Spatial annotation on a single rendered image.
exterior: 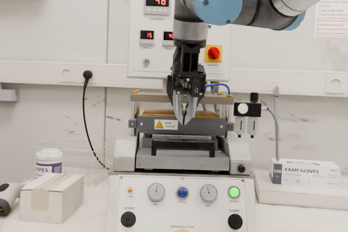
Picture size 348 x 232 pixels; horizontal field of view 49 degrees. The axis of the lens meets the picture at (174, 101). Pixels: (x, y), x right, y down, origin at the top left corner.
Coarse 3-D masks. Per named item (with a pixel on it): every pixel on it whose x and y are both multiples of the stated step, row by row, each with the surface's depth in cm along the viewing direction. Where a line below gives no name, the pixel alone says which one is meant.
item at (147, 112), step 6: (144, 114) 99; (150, 114) 99; (156, 114) 99; (162, 114) 99; (168, 114) 100; (174, 114) 100; (198, 114) 102; (204, 114) 103; (210, 114) 104; (216, 114) 105
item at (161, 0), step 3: (150, 0) 118; (153, 0) 118; (156, 0) 118; (159, 0) 118; (162, 0) 118; (165, 0) 118; (150, 3) 118; (153, 3) 118; (156, 3) 118; (159, 3) 118; (162, 3) 118; (165, 3) 118
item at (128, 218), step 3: (126, 213) 84; (129, 213) 84; (123, 216) 84; (126, 216) 84; (129, 216) 84; (132, 216) 84; (123, 219) 84; (126, 219) 84; (129, 219) 84; (132, 219) 84; (123, 222) 84; (126, 222) 84; (129, 222) 84; (132, 222) 84; (126, 225) 84; (129, 225) 84
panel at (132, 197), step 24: (120, 192) 87; (144, 192) 87; (168, 192) 87; (192, 192) 88; (240, 192) 88; (120, 216) 85; (144, 216) 85; (168, 216) 85; (192, 216) 86; (216, 216) 86; (240, 216) 86
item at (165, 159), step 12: (144, 156) 89; (156, 156) 89; (168, 156) 89; (180, 156) 89; (192, 156) 90; (204, 156) 90; (216, 156) 91; (144, 168) 91; (156, 168) 89; (168, 168) 89; (180, 168) 89; (192, 168) 89; (204, 168) 90; (216, 168) 90; (228, 168) 90
